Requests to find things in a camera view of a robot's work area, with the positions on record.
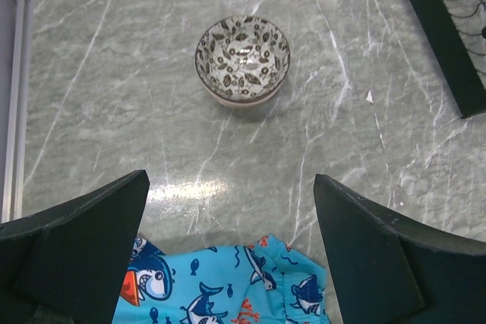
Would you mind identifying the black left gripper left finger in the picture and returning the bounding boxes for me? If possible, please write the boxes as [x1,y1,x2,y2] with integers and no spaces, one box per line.
[1,170,150,323]

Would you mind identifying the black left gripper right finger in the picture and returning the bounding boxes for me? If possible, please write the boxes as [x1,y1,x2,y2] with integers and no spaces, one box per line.
[314,175,485,323]

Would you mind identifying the grey floral patterned bowl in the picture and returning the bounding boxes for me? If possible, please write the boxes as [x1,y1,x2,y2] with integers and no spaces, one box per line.
[194,15,291,109]

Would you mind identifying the black wire dish rack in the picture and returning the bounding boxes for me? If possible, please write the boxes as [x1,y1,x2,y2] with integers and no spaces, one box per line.
[409,0,485,118]

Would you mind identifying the blue shark print shorts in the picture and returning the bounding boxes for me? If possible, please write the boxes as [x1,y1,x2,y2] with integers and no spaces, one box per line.
[112,235,330,323]

